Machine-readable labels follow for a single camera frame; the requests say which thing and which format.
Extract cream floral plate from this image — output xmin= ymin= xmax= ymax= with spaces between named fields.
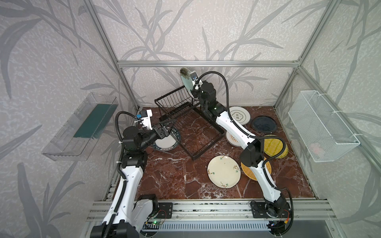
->
xmin=207 ymin=155 xmax=241 ymax=189

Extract dark blue oval plate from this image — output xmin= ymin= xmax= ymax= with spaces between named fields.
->
xmin=251 ymin=116 xmax=278 ymax=133

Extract right orange sunburst plate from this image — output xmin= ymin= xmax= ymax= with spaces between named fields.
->
xmin=225 ymin=131 xmax=241 ymax=147

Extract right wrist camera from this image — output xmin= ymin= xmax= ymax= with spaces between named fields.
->
xmin=190 ymin=71 xmax=198 ymax=90

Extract black wire dish rack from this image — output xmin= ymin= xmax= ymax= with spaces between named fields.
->
xmin=154 ymin=86 xmax=225 ymax=160

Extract white plate green emblem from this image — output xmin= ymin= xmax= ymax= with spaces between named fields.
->
xmin=229 ymin=106 xmax=251 ymax=126

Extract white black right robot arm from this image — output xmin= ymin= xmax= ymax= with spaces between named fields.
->
xmin=187 ymin=71 xmax=294 ymax=237

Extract clear plastic wall bin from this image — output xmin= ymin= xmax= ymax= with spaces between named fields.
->
xmin=42 ymin=93 xmax=119 ymax=162

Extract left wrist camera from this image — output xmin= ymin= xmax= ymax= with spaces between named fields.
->
xmin=136 ymin=109 xmax=153 ymax=130

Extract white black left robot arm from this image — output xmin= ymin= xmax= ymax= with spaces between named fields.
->
xmin=90 ymin=110 xmax=175 ymax=238

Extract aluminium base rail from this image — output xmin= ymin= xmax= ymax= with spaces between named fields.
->
xmin=84 ymin=199 xmax=337 ymax=238

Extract mint green flower plate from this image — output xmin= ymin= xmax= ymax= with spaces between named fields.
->
xmin=180 ymin=67 xmax=192 ymax=93

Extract green yellow woven plate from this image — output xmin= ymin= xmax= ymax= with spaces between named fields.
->
xmin=264 ymin=138 xmax=289 ymax=159

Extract white wire mesh basket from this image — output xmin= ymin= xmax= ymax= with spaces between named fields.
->
xmin=288 ymin=90 xmax=360 ymax=163

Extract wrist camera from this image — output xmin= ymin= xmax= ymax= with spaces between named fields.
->
xmin=136 ymin=109 xmax=153 ymax=130
xmin=190 ymin=71 xmax=198 ymax=90

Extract white plate dark lettered rim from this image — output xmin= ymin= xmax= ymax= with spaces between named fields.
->
xmin=152 ymin=129 xmax=181 ymax=151

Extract orange woven plate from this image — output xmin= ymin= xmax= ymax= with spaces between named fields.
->
xmin=241 ymin=162 xmax=272 ymax=181

